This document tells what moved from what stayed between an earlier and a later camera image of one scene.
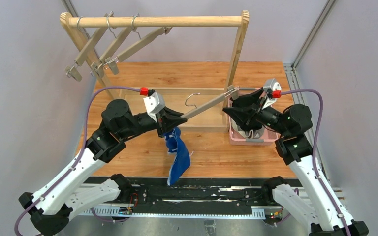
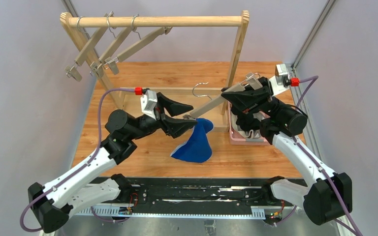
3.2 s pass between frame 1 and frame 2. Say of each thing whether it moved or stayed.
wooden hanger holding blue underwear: moved
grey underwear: stayed
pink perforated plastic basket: stayed
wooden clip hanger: stayed
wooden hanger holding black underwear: stayed
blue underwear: moved
